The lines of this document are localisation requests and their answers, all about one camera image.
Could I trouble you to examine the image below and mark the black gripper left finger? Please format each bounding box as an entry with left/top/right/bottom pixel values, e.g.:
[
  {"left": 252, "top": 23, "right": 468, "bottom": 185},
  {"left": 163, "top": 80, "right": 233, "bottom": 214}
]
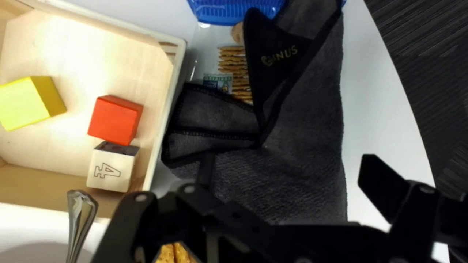
[{"left": 91, "top": 182, "right": 388, "bottom": 263}]

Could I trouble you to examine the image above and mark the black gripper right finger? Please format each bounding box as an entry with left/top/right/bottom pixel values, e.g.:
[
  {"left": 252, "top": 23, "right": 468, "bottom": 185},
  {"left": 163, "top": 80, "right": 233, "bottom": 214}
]
[{"left": 357, "top": 153, "right": 468, "bottom": 263}]

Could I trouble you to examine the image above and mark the black cloth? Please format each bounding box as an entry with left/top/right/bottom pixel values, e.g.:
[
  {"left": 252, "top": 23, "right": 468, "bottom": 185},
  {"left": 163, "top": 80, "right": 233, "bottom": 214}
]
[{"left": 160, "top": 0, "right": 350, "bottom": 226}]

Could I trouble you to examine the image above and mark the natural wooden number cube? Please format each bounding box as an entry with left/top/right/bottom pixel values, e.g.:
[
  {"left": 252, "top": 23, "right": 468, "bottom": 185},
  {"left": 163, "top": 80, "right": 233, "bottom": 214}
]
[{"left": 85, "top": 140, "right": 143, "bottom": 194}]

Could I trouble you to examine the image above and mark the red wooden cube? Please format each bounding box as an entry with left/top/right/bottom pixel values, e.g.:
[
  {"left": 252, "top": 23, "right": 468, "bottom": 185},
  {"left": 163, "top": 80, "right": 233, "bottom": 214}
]
[{"left": 87, "top": 93, "right": 147, "bottom": 147}]

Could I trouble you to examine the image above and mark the open wooden tray box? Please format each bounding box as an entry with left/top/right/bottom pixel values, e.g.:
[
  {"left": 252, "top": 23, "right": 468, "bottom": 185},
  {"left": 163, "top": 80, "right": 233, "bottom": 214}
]
[{"left": 0, "top": 0, "right": 189, "bottom": 205}]

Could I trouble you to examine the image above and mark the yellow wooden cube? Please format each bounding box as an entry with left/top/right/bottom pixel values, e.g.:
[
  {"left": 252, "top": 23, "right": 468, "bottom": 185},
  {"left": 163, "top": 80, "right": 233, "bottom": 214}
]
[{"left": 0, "top": 74, "right": 69, "bottom": 132}]

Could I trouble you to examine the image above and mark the blue cracker snack bag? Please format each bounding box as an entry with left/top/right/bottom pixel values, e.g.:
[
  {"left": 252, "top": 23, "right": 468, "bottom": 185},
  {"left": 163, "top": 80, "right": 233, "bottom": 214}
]
[{"left": 186, "top": 0, "right": 349, "bottom": 105}]

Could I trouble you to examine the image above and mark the shiny metal utensil handle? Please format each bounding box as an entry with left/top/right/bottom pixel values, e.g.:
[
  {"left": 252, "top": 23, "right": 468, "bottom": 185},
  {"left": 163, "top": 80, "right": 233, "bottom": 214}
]
[{"left": 65, "top": 188, "right": 100, "bottom": 263}]

